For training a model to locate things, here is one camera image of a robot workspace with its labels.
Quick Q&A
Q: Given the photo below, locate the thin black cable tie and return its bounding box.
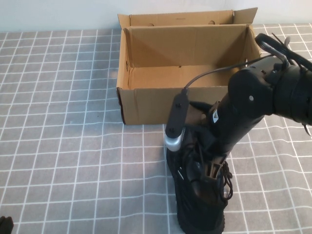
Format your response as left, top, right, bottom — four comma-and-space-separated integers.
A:
272, 33, 286, 47
301, 121, 312, 136

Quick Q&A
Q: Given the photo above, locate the black knit sneaker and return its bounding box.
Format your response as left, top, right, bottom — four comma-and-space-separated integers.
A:
165, 126, 234, 234

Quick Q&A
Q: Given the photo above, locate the brown cardboard shoe box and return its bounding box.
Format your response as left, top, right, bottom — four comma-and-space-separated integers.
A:
116, 7, 263, 126

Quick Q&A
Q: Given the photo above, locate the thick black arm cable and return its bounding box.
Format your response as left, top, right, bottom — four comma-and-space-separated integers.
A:
254, 33, 303, 72

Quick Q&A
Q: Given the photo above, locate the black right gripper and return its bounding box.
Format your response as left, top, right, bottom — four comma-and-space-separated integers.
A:
198, 94, 266, 204

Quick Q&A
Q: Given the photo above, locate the thin black camera cable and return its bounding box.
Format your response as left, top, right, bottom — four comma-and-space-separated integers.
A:
184, 55, 271, 92

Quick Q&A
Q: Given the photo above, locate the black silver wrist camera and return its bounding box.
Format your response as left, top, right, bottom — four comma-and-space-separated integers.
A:
164, 89, 190, 153

